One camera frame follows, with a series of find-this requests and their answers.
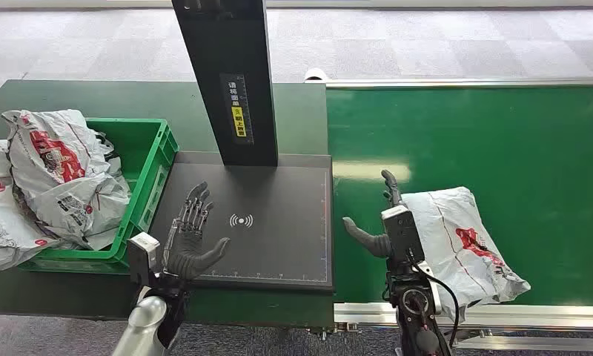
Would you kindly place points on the large crumpled white mailer package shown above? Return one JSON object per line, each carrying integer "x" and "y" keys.
{"x": 65, "y": 167}

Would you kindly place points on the silver conveyor frame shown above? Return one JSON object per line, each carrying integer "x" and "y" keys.
{"x": 522, "y": 317}

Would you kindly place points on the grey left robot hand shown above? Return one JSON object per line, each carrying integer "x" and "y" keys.
{"x": 191, "y": 255}

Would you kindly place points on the white mailer package red print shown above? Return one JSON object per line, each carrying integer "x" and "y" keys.
{"x": 2, "y": 231}

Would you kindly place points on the green plastic crate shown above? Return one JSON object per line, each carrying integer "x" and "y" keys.
{"x": 144, "y": 147}

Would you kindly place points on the black yellow instruction label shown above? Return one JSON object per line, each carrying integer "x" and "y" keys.
{"x": 237, "y": 110}

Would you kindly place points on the black inbound scanner machine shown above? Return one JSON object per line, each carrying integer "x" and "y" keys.
{"x": 277, "y": 245}

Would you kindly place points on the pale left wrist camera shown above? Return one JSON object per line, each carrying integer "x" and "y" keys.
{"x": 142, "y": 255}

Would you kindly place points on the white conveyor roller end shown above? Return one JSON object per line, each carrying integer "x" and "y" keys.
{"x": 316, "y": 74}

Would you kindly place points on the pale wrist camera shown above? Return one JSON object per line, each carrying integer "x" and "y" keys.
{"x": 402, "y": 233}
{"x": 142, "y": 255}

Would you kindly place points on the white plastic mailer package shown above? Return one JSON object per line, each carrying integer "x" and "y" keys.
{"x": 453, "y": 245}

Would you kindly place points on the green conveyor belt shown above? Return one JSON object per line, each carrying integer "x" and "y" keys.
{"x": 473, "y": 132}

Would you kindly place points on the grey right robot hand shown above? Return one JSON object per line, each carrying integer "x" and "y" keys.
{"x": 372, "y": 243}

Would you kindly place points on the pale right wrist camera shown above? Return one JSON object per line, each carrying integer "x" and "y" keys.
{"x": 402, "y": 233}

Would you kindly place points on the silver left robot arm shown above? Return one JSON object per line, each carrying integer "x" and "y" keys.
{"x": 146, "y": 319}

